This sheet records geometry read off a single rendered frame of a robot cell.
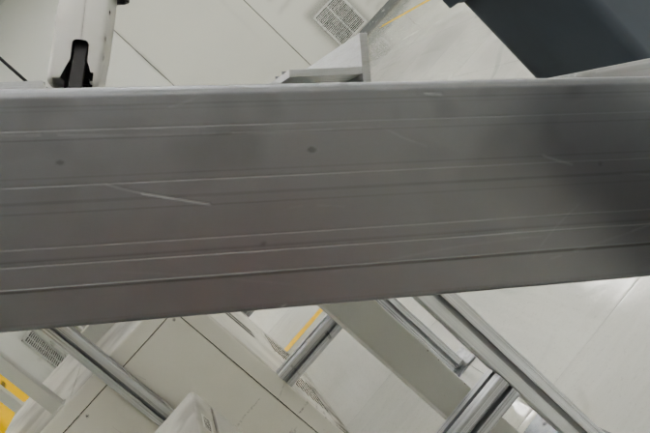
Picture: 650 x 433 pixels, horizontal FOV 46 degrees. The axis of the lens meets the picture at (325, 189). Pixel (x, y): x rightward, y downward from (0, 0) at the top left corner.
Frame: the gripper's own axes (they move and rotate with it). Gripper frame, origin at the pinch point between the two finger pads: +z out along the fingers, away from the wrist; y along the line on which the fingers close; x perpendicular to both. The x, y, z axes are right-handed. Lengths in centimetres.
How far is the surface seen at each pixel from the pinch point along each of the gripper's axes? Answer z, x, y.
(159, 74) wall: -87, 9, -749
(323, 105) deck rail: -2, 12, 60
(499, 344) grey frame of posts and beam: 19, 54, -10
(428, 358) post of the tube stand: 26, 53, -30
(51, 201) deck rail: 2, 5, 60
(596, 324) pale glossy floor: 23, 95, -50
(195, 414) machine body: 27.5, 15.4, -1.5
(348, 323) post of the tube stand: 22, 39, -29
